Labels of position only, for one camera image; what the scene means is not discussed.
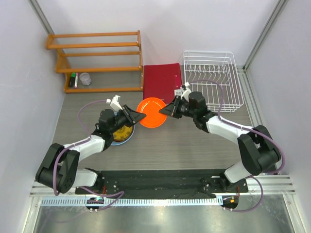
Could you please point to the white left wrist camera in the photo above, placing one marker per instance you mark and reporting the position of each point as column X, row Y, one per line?
column 114, row 103

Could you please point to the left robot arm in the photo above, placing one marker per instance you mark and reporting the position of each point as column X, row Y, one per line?
column 59, row 168

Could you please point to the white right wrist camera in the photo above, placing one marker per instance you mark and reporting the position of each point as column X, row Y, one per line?
column 185, row 88

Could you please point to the red plastic folder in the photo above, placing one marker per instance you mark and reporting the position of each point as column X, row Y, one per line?
column 161, row 81

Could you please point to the white slotted cable duct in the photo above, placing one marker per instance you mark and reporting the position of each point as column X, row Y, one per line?
column 96, row 201

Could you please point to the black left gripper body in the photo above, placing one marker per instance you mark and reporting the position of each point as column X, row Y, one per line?
column 121, row 120

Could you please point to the yellow patterned plate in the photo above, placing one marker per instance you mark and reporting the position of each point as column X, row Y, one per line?
column 123, row 133

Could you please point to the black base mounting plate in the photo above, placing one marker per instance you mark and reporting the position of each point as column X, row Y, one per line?
column 166, row 184

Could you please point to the orange wooden shelf rack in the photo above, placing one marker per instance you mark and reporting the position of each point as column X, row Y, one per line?
column 98, row 54

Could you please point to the green marker pen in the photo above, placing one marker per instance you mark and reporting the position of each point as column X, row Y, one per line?
column 72, row 80

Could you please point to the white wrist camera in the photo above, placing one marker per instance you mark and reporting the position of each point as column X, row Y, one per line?
column 114, row 103
column 185, row 88

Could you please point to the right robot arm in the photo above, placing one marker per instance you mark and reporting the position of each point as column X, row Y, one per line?
column 258, row 152

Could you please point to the pink marker pen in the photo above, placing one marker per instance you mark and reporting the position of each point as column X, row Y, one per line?
column 76, row 80

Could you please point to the orange plate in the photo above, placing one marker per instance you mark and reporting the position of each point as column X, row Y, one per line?
column 151, row 107

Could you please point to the clear plastic cup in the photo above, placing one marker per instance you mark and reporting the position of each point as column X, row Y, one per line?
column 85, row 78

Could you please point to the white wire dish rack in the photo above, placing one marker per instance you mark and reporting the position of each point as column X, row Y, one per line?
column 215, row 75

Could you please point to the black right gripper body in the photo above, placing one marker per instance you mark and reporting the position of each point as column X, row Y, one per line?
column 185, row 110

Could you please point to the light blue plate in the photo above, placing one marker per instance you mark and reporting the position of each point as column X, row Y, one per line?
column 114, row 143

